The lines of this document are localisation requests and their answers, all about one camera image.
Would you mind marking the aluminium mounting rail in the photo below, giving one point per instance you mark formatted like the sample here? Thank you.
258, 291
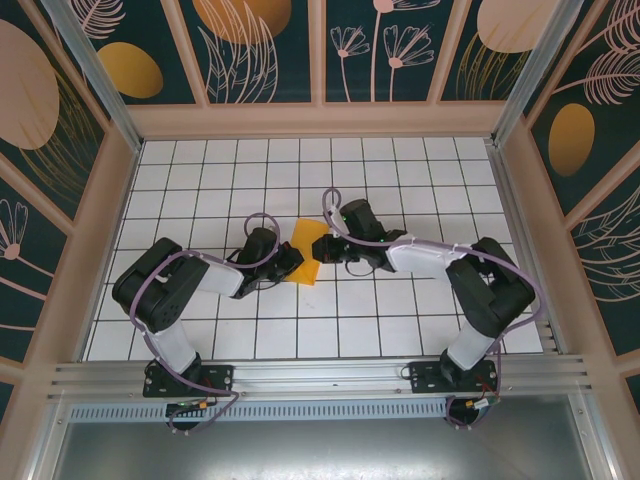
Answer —
325, 372

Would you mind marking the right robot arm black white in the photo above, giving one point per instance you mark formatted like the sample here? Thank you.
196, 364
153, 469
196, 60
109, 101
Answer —
490, 300

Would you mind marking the small black controller board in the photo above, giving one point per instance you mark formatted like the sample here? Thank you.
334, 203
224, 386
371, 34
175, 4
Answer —
181, 409

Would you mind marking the orange cloth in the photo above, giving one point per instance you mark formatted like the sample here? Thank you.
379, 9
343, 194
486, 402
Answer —
306, 235

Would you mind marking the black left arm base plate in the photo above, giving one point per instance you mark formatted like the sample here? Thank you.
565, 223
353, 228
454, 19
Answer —
220, 377

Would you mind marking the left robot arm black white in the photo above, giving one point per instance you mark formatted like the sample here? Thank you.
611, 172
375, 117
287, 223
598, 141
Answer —
155, 295

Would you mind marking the grey metal sheet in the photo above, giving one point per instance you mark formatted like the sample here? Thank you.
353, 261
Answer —
320, 450

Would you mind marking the small green controller board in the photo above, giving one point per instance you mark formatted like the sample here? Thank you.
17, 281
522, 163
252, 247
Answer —
486, 403

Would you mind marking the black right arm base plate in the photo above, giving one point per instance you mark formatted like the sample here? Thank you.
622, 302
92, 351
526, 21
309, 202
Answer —
425, 377

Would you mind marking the aluminium side rail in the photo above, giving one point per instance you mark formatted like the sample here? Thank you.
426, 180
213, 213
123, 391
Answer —
507, 190

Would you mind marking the aluminium frame post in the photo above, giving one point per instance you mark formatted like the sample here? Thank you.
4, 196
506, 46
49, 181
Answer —
97, 75
534, 75

